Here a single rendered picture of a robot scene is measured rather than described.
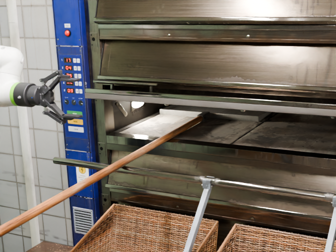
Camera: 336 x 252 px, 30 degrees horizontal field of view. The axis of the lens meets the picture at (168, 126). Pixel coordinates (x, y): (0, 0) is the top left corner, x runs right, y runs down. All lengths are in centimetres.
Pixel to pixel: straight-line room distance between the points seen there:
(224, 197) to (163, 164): 33
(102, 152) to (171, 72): 57
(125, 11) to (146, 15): 11
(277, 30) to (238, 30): 16
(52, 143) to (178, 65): 84
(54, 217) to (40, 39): 92
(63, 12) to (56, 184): 88
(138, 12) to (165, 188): 79
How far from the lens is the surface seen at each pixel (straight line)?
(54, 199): 214
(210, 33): 261
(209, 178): 232
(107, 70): 287
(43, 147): 322
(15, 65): 250
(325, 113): 234
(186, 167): 281
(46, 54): 309
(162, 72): 272
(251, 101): 242
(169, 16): 266
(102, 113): 295
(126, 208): 298
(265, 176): 267
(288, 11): 246
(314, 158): 255
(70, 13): 293
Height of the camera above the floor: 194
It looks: 14 degrees down
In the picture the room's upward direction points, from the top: 3 degrees counter-clockwise
